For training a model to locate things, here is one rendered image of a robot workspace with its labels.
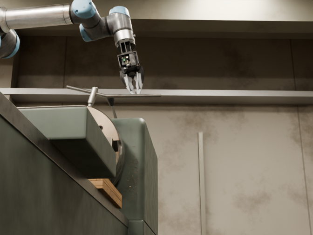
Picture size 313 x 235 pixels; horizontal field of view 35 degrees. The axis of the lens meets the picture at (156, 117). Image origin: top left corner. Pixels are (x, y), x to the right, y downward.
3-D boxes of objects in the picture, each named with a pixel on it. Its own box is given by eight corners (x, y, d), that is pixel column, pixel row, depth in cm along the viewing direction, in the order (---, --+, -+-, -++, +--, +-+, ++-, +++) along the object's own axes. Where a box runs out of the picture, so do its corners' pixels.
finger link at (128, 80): (126, 93, 175) (121, 71, 179) (128, 100, 181) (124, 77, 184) (135, 92, 175) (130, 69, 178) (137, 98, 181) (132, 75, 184)
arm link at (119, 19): (109, 18, 195) (130, 12, 194) (114, 42, 191) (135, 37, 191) (104, 8, 188) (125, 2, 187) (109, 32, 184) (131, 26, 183)
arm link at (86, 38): (74, 15, 185) (102, 7, 184) (84, 30, 195) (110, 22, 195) (77, 32, 182) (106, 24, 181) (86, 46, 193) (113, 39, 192)
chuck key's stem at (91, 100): (83, 115, 171) (92, 86, 175) (83, 117, 173) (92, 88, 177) (89, 117, 171) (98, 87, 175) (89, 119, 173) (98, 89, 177)
